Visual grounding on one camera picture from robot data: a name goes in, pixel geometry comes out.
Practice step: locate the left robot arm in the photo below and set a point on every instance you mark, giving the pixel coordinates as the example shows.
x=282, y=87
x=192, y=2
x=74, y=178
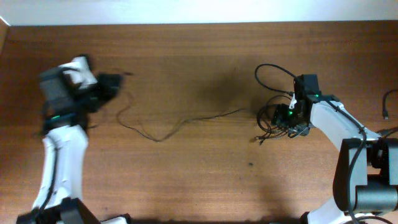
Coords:
x=71, y=94

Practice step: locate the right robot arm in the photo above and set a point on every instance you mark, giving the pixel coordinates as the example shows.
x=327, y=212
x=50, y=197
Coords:
x=365, y=181

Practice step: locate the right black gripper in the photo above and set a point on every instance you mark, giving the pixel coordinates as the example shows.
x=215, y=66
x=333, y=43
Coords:
x=278, y=116

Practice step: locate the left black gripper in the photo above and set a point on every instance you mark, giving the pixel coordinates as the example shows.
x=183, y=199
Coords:
x=97, y=93

